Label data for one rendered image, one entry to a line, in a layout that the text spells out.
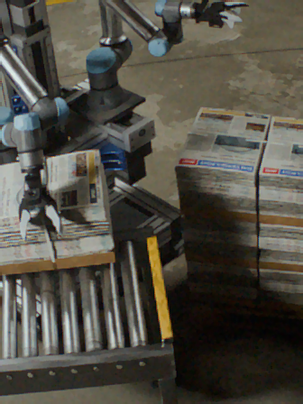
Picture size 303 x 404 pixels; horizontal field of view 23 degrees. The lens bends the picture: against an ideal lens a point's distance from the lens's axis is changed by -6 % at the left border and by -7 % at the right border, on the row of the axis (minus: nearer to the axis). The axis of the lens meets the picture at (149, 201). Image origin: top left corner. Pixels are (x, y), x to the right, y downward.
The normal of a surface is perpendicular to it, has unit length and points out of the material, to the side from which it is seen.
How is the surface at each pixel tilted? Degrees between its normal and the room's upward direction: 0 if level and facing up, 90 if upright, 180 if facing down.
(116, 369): 90
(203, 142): 0
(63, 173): 3
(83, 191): 1
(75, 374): 90
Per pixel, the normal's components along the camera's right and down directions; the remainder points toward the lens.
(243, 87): -0.11, -0.76
